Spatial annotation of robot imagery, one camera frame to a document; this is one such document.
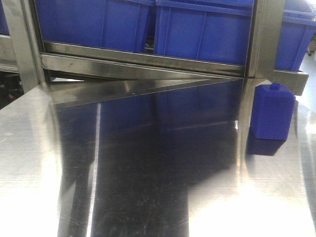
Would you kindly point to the blue bin on shelf left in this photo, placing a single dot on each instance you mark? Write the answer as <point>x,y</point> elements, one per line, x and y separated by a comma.
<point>112,24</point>

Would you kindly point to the blue bin on shelf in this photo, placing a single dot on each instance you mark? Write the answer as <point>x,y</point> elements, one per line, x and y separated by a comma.
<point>112,24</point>
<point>209,30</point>

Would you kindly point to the blue bin on shelf right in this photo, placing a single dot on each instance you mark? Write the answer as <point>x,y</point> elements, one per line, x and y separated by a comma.
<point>209,30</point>

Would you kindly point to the stainless steel workbench shelf frame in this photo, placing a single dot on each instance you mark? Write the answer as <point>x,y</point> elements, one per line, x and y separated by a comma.
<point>25,52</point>

